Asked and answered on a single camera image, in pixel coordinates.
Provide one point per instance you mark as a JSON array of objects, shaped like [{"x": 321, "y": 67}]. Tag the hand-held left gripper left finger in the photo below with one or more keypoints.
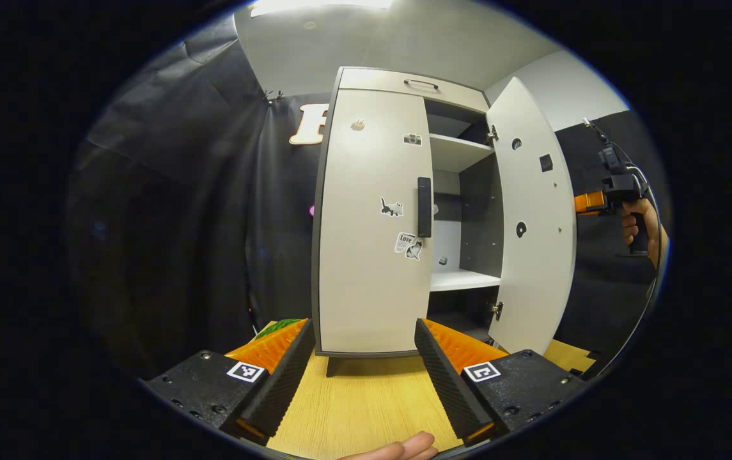
[{"x": 286, "y": 390}]

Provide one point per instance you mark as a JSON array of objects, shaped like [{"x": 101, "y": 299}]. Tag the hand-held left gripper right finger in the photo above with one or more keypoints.
[{"x": 445, "y": 383}]

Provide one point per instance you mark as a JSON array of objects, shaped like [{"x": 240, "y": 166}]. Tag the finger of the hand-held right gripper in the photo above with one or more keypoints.
[{"x": 589, "y": 202}]

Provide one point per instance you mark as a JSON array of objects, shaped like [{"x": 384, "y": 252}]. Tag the white shoe cabinet door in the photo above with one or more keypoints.
[
  {"x": 366, "y": 287},
  {"x": 532, "y": 275}
]

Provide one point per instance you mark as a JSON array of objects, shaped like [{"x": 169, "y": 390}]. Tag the white double-door shoe cabinet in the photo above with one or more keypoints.
[{"x": 481, "y": 217}]

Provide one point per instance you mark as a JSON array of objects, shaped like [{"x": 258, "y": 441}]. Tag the metal door hinge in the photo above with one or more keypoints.
[
  {"x": 492, "y": 134},
  {"x": 498, "y": 310}
]

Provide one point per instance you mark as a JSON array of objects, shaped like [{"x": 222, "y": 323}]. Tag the white cabinet shelf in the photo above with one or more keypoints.
[
  {"x": 458, "y": 153},
  {"x": 458, "y": 280}
]

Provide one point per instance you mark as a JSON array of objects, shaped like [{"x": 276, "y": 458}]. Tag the white cabinet drawer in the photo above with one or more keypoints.
[{"x": 378, "y": 80}]

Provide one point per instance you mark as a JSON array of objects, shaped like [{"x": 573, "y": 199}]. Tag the black backdrop cloth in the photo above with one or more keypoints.
[{"x": 180, "y": 223}]

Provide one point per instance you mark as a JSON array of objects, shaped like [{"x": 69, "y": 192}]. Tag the ceiling light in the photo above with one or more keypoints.
[{"x": 321, "y": 5}]

